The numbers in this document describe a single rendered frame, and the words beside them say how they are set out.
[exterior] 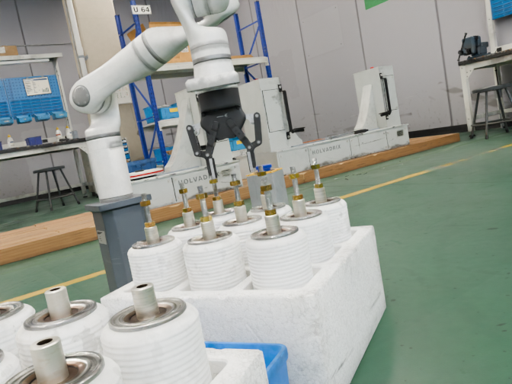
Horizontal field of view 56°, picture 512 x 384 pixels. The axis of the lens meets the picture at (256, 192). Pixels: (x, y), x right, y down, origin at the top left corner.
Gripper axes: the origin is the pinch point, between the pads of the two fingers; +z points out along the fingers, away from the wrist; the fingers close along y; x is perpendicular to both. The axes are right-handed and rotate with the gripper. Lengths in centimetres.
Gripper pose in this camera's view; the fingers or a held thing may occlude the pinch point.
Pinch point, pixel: (232, 168)
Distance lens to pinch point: 88.9
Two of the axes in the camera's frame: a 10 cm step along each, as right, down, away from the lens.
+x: -0.4, 1.2, -9.9
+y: -9.8, 1.7, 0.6
